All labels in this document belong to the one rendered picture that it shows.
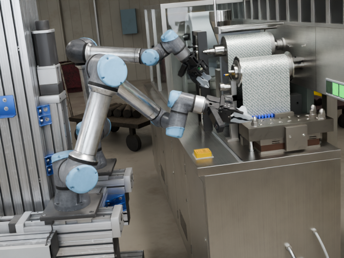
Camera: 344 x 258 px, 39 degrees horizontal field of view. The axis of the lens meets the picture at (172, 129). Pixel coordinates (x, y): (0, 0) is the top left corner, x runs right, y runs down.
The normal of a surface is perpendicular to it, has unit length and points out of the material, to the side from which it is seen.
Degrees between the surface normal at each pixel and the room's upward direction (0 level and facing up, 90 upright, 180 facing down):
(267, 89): 90
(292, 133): 90
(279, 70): 90
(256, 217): 90
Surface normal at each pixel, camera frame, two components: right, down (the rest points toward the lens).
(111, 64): 0.53, 0.04
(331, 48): -0.99, 0.11
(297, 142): 0.15, 0.23
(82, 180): 0.46, 0.30
